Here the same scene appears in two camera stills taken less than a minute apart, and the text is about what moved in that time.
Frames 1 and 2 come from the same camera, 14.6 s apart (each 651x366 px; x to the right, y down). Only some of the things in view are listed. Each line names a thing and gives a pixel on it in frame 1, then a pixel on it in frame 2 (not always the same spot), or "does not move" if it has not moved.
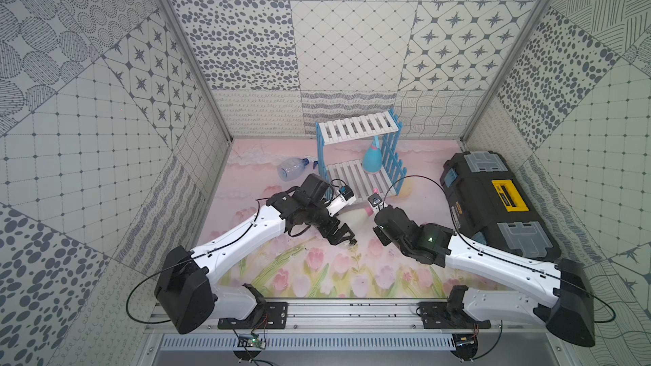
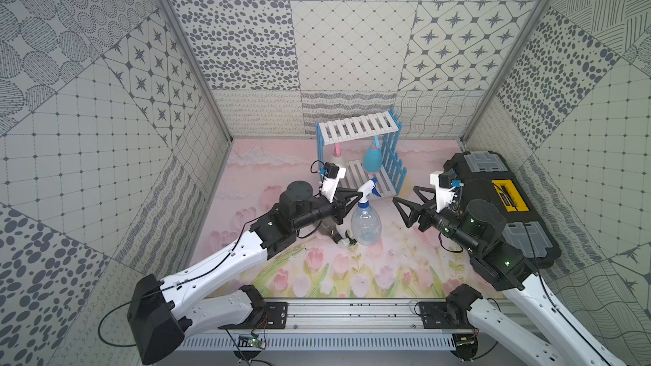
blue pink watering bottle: x=372 y=158 does not move
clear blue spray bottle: x=291 y=169 → x=365 y=224
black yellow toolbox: x=490 y=204 does not move
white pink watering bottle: x=360 y=219 → x=336 y=158
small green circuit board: x=247 y=341 does not move
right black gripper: x=382 y=238 → x=414 y=213
